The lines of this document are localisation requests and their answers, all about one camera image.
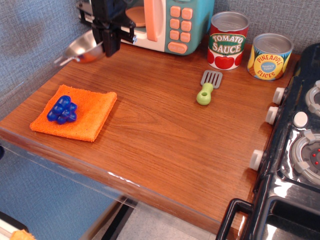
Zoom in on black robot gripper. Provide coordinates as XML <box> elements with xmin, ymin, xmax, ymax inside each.
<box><xmin>76</xmin><ymin>0</ymin><xmax>137</xmax><ymax>57</ymax></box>

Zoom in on silver metal bowl with handles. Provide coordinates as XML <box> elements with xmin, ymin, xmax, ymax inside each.
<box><xmin>53</xmin><ymin>30</ymin><xmax>105</xmax><ymax>67</ymax></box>

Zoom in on white stove knob bottom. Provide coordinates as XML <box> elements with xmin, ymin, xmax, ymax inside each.
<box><xmin>249</xmin><ymin>149</ymin><xmax>264</xmax><ymax>171</ymax></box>

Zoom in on white stove knob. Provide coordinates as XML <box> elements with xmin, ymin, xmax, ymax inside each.
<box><xmin>249</xmin><ymin>149</ymin><xmax>264</xmax><ymax>171</ymax></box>
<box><xmin>272</xmin><ymin>87</ymin><xmax>286</xmax><ymax>105</ymax></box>
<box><xmin>265</xmin><ymin>106</ymin><xmax>279</xmax><ymax>125</ymax></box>

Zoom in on orange folded cloth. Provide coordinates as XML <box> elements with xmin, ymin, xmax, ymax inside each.
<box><xmin>29</xmin><ymin>85</ymin><xmax>117</xmax><ymax>142</ymax></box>

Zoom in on teal toy microwave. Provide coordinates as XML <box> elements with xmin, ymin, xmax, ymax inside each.
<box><xmin>126</xmin><ymin>0</ymin><xmax>215</xmax><ymax>56</ymax></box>

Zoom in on blue toy grapes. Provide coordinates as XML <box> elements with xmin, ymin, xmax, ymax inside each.
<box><xmin>46</xmin><ymin>95</ymin><xmax>78</xmax><ymax>125</ymax></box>

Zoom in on tomato sauce can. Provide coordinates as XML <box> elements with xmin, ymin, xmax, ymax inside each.
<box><xmin>207</xmin><ymin>11</ymin><xmax>249</xmax><ymax>70</ymax></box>

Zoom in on pineapple slices can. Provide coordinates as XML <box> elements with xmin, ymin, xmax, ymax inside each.
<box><xmin>247</xmin><ymin>33</ymin><xmax>294</xmax><ymax>81</ymax></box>

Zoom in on white stove knob top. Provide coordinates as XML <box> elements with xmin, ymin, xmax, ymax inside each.
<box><xmin>272</xmin><ymin>87</ymin><xmax>286</xmax><ymax>105</ymax></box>

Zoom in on white stove knob middle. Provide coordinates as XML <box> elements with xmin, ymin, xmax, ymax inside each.
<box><xmin>265</xmin><ymin>106</ymin><xmax>279</xmax><ymax>125</ymax></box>

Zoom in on orange object bottom left corner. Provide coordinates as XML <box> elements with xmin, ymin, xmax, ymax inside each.
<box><xmin>9</xmin><ymin>229</ymin><xmax>36</xmax><ymax>240</ymax></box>

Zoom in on black toy stove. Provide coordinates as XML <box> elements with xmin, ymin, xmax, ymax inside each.
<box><xmin>216</xmin><ymin>43</ymin><xmax>320</xmax><ymax>240</ymax></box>

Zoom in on green handled toy spatula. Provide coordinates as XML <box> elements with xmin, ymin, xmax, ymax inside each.
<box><xmin>196</xmin><ymin>70</ymin><xmax>223</xmax><ymax>106</ymax></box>

